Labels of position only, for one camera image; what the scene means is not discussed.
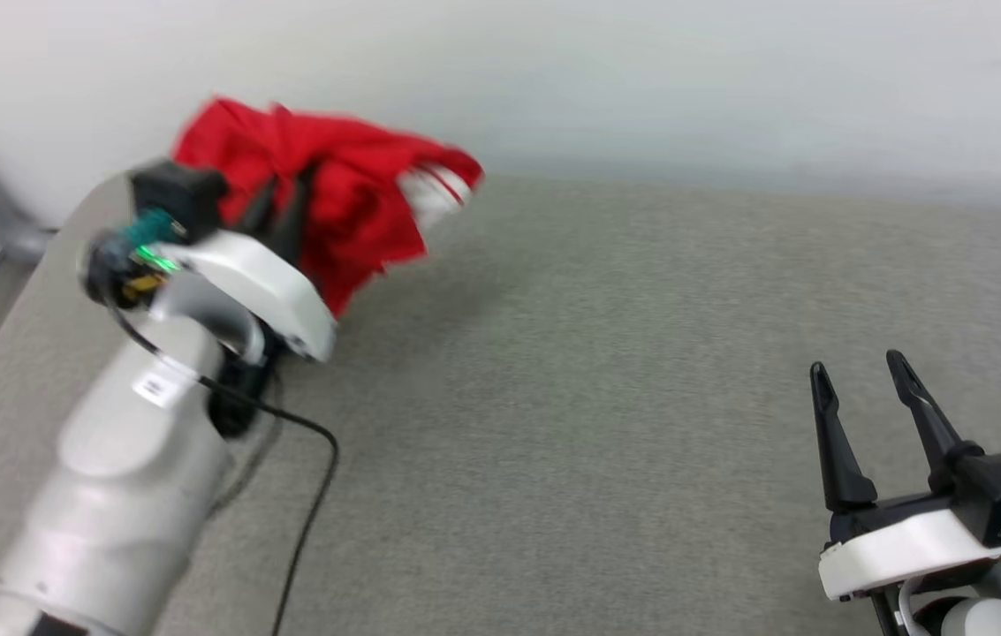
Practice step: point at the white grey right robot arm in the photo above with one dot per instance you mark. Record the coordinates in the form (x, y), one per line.
(982, 618)

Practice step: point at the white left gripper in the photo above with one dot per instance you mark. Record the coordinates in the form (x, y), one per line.
(266, 283)

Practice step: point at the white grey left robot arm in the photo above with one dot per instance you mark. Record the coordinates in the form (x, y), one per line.
(120, 477)

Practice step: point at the grey fabric sofa cushion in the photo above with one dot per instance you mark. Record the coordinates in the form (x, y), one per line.
(597, 397)

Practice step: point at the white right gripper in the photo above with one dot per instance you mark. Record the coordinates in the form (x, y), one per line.
(906, 548)

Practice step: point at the red garment with white trim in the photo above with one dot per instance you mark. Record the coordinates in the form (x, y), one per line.
(350, 190)

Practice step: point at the teal left camera connector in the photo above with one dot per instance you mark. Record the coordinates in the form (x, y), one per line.
(151, 230)

